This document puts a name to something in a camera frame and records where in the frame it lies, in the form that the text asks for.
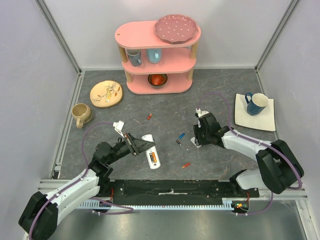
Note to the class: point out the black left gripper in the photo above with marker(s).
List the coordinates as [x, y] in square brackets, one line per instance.
[137, 146]

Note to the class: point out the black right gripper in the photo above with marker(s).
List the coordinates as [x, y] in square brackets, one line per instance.
[197, 133]

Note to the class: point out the white remote control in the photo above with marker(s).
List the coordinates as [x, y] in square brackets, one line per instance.
[149, 137]

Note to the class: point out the white battery cover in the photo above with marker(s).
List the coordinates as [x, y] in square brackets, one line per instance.
[195, 142]

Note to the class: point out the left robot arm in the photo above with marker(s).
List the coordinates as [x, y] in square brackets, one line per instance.
[45, 211]

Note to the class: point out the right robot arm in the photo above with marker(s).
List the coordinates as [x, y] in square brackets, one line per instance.
[278, 168]

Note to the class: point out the red orange battery near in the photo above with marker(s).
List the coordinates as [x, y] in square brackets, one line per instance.
[186, 165]

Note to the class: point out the dark blue mug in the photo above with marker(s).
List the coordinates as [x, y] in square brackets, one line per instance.
[255, 103]

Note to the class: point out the white square plate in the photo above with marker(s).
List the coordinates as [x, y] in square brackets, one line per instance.
[264, 121]

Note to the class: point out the yellow floral plate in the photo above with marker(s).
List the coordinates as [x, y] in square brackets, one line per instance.
[106, 94]

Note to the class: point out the beige mug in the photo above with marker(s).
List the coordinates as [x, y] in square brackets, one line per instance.
[82, 114]

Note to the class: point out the red mug in bowl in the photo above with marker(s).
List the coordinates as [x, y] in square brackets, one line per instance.
[157, 80]

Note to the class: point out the dark bowl on shelf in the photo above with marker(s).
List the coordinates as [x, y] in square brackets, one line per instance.
[157, 87]

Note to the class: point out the pink three-tier shelf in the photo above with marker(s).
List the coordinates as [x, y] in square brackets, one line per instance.
[177, 62]

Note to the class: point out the grey mug on shelf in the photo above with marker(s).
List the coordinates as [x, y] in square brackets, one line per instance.
[134, 56]

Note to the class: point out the light blue mug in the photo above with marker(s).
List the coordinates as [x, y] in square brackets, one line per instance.
[154, 55]

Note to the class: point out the pink dotted plate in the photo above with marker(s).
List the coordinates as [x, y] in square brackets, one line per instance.
[175, 28]

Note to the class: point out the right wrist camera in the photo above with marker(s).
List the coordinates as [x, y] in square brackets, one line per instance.
[199, 113]

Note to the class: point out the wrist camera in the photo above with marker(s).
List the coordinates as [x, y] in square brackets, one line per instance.
[199, 113]
[118, 127]

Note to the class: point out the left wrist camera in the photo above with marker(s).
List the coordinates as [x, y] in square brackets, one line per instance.
[118, 127]

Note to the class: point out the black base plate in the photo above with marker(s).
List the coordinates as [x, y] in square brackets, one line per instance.
[134, 192]

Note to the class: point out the white cable duct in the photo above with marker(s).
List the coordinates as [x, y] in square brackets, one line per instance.
[226, 205]

